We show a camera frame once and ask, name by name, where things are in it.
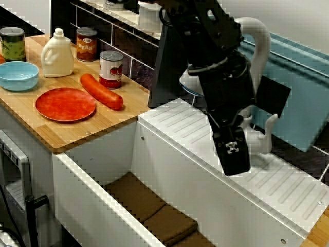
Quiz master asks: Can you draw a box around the black upright panel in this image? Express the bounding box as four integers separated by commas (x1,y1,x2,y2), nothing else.
148,23,191,109

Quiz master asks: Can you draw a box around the light blue bowl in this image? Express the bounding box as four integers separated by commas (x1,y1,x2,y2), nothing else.
0,61,40,92

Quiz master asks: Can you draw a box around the tomato soup can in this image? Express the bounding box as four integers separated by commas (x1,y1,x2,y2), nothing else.
99,50,124,90

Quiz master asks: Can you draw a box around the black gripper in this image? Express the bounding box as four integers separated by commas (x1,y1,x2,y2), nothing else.
199,60,258,177

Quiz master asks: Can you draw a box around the wooden countertop board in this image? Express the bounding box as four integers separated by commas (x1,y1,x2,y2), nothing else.
0,34,152,154
305,205,329,247

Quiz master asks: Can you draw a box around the white jar with print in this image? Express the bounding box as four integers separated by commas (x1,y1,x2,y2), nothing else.
103,0,124,11

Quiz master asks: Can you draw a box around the brown folded cloth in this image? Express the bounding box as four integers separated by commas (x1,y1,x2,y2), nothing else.
104,171,216,247

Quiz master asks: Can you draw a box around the blue dish rack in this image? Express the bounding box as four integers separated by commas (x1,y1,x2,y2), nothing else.
208,14,329,153

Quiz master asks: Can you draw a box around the red round plate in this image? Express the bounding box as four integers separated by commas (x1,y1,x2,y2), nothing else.
35,87,97,122

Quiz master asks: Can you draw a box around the black cabinet handle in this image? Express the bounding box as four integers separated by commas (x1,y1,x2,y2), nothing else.
24,195,49,247

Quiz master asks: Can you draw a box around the green peas can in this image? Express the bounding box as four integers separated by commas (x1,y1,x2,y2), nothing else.
0,27,26,62

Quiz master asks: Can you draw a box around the white lidded plastic jar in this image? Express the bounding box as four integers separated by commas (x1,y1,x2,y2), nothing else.
138,0,162,29

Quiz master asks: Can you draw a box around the white toy sink unit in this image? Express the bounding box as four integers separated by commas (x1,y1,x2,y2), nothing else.
52,97,329,247

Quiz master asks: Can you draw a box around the grey toy faucet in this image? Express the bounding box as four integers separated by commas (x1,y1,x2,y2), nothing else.
179,16,280,155

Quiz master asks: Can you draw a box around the white toy detergent bottle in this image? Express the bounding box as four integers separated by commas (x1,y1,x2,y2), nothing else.
41,28,75,78

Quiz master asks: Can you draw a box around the red toy sausage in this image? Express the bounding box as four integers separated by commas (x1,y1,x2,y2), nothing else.
80,73,124,111

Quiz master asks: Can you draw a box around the brown beans can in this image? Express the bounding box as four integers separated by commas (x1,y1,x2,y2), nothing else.
76,27,98,62

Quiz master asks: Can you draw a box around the grey toy oven front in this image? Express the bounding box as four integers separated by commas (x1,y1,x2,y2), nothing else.
0,130,33,247

